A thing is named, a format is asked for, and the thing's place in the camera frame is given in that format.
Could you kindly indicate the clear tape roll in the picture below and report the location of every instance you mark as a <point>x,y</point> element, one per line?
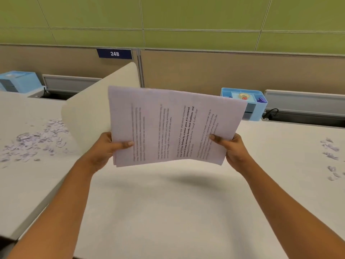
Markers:
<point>241,96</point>

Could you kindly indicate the white side divider panel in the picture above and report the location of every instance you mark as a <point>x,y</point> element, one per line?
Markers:
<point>86,113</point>

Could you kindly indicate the grey partition post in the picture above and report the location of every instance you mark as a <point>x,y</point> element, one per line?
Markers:
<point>140,67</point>

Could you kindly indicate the person's right hand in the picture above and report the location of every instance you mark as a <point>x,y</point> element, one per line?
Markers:
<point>237,153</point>

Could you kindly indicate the heap of paper scraps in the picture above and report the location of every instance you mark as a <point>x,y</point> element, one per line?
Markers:
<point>330,148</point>
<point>27,140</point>

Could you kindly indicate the blue number sign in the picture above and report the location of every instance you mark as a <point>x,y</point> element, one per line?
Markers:
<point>103,53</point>

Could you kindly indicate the gathered printed sheet bundle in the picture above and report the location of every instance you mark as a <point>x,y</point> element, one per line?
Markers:
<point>161,126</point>

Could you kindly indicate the person's right forearm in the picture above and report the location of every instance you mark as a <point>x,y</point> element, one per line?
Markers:
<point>291,213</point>

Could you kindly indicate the person's left hand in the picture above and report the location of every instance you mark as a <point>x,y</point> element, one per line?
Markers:
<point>103,151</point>

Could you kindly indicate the person's left forearm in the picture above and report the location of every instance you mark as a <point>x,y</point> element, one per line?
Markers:
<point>54,213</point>

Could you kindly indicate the beige partition panel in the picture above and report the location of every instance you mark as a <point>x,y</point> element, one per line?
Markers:
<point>45,60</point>
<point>242,70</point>

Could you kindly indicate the white desk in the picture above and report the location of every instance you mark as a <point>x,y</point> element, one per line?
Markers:
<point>175,213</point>
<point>27,191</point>

